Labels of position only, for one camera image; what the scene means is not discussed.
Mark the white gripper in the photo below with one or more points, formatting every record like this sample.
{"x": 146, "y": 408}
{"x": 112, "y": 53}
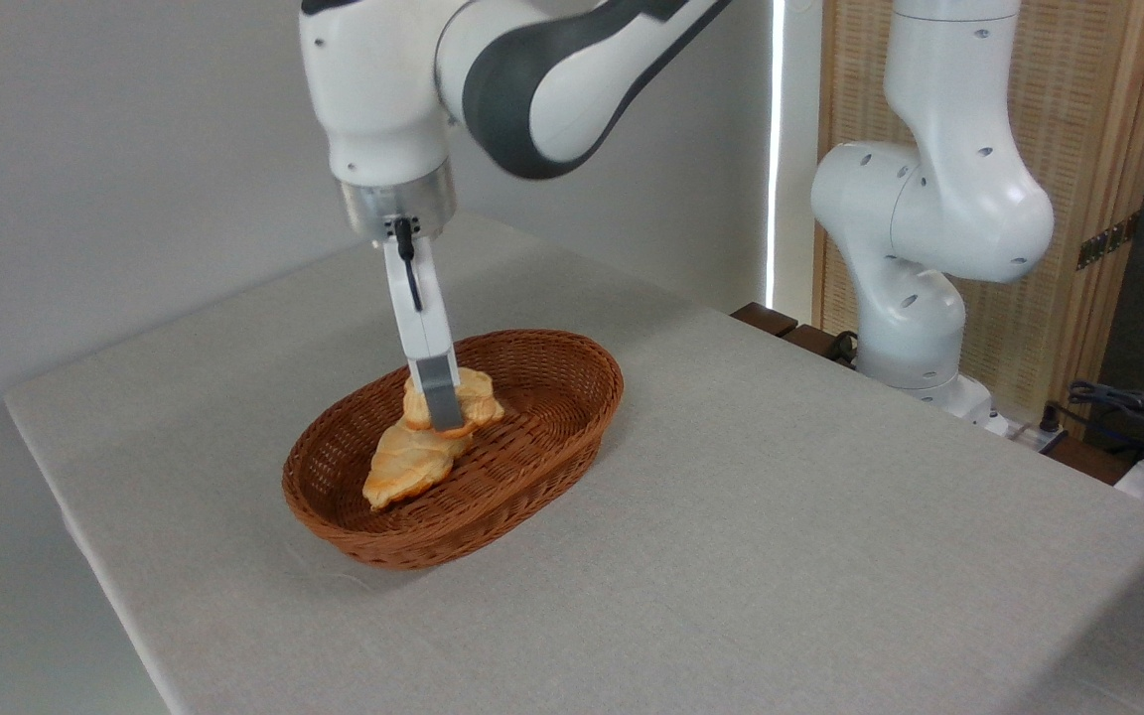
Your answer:
{"x": 428, "y": 323}

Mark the flower-shaped round bread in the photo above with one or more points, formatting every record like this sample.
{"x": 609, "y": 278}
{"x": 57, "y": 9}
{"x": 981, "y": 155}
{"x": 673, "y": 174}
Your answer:
{"x": 483, "y": 399}

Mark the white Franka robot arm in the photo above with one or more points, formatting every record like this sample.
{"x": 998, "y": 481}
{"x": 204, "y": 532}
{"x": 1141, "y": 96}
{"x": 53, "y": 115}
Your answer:
{"x": 929, "y": 199}

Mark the croissant-shaped bread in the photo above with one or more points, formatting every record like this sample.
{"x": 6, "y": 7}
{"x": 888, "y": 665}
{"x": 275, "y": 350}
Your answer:
{"x": 403, "y": 467}

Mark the brown wicker oval basket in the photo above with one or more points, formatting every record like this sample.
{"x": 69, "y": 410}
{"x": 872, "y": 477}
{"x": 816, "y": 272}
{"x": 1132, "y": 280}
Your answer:
{"x": 532, "y": 437}

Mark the dark brown wooden block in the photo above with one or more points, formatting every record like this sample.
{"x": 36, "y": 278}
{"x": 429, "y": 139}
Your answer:
{"x": 766, "y": 318}

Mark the grey tablecloth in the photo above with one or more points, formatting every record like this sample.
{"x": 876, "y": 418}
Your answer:
{"x": 731, "y": 596}

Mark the black metal screen hinge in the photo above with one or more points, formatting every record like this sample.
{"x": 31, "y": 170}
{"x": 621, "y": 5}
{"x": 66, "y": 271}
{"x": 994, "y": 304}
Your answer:
{"x": 1108, "y": 241}

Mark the wooden folding screen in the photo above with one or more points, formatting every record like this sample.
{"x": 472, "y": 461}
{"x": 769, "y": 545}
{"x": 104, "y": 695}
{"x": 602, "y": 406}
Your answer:
{"x": 1078, "y": 99}

